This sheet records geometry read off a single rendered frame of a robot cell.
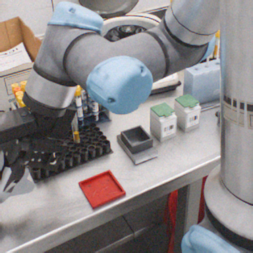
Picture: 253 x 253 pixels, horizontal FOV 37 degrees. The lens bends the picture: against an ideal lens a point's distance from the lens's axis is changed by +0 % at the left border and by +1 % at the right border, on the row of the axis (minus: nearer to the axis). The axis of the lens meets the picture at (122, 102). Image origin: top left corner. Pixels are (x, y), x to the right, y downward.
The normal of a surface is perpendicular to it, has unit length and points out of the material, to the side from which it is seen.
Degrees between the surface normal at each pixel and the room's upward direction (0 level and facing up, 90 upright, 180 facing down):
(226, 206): 46
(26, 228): 0
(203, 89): 90
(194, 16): 101
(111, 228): 0
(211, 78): 90
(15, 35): 89
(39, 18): 90
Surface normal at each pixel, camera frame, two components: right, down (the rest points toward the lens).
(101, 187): -0.04, -0.82
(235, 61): -0.87, 0.31
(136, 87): 0.61, 0.50
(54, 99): 0.33, 0.46
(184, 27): -0.53, 0.64
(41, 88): -0.22, 0.23
